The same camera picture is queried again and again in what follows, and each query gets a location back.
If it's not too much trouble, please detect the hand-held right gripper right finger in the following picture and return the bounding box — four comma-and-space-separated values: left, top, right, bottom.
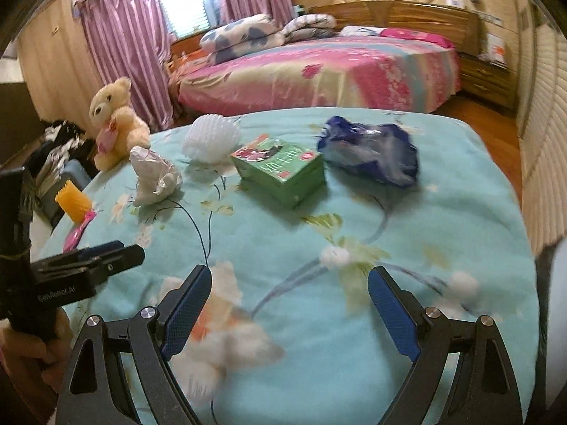
367, 266, 526, 425

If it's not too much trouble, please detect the crumpled white tissue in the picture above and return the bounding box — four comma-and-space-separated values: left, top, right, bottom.
129, 144, 184, 208

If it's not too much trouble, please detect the wooden headboard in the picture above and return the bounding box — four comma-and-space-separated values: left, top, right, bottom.
307, 0, 482, 54

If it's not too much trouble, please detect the green cardboard box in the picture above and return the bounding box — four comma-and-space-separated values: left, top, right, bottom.
230, 132, 327, 209

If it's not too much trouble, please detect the orange pink brush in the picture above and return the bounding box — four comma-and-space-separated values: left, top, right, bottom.
55, 181, 94, 225

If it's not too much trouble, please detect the white pillow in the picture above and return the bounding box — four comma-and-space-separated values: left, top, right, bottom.
338, 25, 386, 37

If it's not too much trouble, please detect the folded grey patterned quilt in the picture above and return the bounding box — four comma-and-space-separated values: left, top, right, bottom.
281, 13, 338, 41

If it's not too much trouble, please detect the pink pillow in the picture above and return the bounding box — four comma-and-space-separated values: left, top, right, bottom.
380, 27, 455, 47

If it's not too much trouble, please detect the white and orange box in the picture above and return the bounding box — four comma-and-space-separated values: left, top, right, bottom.
484, 35, 506, 65

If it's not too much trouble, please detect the white louvered wardrobe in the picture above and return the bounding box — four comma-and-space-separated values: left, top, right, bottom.
516, 0, 567, 258

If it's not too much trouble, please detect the beige wooden cabinet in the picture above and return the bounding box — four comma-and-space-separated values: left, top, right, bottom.
17, 0, 103, 121

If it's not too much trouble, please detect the teal floral blanket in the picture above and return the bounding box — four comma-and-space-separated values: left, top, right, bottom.
38, 107, 540, 425

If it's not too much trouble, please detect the folded quilt with blue hearts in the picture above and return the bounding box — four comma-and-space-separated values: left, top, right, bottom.
199, 13, 285, 65

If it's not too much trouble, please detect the pile of dark clothes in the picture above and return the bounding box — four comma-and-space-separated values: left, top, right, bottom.
43, 119, 90, 152

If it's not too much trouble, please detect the blue plastic packet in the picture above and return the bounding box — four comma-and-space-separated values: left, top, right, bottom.
316, 115, 420, 187

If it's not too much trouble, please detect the dark cabinet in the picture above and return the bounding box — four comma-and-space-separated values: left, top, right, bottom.
0, 81, 46, 170

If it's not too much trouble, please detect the white foam fruit net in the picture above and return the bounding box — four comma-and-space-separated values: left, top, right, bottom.
183, 114, 242, 163

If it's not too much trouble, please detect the wooden nightstand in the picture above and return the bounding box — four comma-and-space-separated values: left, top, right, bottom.
458, 50, 519, 109

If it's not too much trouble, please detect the window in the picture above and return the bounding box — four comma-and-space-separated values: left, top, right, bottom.
155, 0, 223, 39

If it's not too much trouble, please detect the cream teddy bear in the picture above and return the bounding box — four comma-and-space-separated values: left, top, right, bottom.
89, 76, 152, 172

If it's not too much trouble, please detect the bed with pink sheet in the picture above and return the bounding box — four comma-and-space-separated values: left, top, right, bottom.
170, 34, 464, 118

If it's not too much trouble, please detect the person's left hand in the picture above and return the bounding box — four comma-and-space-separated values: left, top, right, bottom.
0, 307, 74, 413

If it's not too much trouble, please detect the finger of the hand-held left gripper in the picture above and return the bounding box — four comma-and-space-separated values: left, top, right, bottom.
90, 244, 146, 285
66, 240, 125, 261

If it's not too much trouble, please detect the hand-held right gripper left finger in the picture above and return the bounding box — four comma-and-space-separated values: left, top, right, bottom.
55, 265, 213, 425

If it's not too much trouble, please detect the pink hairbrush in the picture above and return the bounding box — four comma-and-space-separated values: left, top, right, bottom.
62, 210, 97, 253

